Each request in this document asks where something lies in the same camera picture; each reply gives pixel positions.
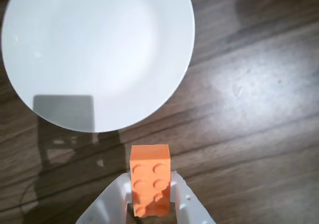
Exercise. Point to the white round plate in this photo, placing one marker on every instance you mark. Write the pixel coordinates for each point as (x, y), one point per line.
(94, 47)

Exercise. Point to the orange lego block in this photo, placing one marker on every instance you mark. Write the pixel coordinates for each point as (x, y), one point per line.
(149, 179)

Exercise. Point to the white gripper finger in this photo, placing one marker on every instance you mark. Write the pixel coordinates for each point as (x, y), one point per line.
(189, 209)
(104, 209)

